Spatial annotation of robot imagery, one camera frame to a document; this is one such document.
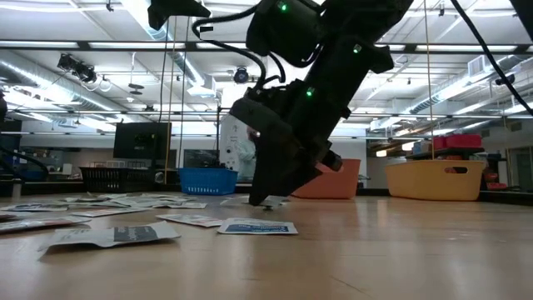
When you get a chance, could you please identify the dark wall shelf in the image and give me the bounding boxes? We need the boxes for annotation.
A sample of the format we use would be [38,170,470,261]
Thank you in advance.
[406,145,486,162]

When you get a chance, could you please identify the plain white bandage wrapper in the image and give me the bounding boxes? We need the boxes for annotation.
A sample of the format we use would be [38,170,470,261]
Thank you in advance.
[260,194,289,209]

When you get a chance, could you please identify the blue plastic bin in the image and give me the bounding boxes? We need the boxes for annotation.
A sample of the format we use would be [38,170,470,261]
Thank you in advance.
[178,167,239,196]

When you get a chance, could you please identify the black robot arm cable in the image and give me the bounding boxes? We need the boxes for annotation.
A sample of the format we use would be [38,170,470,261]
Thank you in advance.
[449,0,533,117]

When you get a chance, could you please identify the small dark screen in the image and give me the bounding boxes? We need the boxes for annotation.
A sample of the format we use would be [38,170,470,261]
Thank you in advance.
[182,148,220,169]

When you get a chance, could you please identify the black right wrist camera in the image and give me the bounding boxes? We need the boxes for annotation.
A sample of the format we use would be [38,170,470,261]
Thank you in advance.
[228,81,301,141]

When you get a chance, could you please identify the red object on rack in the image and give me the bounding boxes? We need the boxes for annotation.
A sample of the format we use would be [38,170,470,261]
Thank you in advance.
[482,168,509,192]

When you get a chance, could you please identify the silver ventilation duct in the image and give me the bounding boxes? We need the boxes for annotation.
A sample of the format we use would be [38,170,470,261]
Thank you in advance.
[0,57,113,112]
[124,0,207,87]
[407,53,526,116]

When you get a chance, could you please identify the black hanging cable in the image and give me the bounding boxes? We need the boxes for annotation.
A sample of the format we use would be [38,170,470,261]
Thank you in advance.
[157,28,172,124]
[177,16,193,168]

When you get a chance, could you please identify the white orange ointment packet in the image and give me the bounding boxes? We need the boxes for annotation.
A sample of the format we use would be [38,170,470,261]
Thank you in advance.
[156,212,224,228]
[69,207,151,218]
[0,216,92,234]

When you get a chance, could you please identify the orange plastic bin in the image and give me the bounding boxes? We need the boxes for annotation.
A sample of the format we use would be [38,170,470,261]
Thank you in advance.
[291,157,362,200]

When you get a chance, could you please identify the black monitor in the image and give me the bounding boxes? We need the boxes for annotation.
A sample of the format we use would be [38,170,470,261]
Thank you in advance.
[112,121,172,160]

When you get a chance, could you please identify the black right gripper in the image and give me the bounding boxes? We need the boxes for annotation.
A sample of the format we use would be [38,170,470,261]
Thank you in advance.
[248,120,345,206]

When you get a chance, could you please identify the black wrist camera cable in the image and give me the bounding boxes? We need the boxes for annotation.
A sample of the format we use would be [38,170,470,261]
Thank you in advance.
[191,6,288,91]

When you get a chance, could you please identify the black ceiling camera cluster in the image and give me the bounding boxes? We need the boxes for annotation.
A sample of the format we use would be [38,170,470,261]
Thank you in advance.
[57,52,99,84]

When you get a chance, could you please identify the black overhead camera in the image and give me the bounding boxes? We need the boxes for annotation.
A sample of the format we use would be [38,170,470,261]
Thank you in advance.
[232,66,251,85]

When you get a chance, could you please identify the black overhead crossbar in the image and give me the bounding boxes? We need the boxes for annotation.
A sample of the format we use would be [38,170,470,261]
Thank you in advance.
[0,39,533,54]

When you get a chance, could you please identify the yellow plastic bin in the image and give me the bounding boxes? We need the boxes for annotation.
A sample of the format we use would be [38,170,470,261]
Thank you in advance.
[385,159,487,202]

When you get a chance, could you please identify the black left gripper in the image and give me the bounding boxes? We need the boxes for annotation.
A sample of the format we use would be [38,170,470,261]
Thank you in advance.
[147,0,212,31]

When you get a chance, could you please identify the red storage bins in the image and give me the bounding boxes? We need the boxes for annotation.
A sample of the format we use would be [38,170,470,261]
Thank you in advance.
[431,132,483,150]

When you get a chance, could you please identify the black background rig frame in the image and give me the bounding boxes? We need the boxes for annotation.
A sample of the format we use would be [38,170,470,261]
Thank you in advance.
[215,106,234,168]

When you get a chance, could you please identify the black mesh basket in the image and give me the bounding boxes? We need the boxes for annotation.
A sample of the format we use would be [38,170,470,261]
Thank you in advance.
[78,166,156,193]

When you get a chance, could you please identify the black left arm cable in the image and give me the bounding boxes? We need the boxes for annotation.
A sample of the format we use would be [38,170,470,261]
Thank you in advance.
[0,144,50,180]

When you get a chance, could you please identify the white grey antiseptic towelette packet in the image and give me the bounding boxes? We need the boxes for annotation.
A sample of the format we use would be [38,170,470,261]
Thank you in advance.
[110,198,167,208]
[168,202,208,210]
[62,195,112,203]
[36,220,182,260]

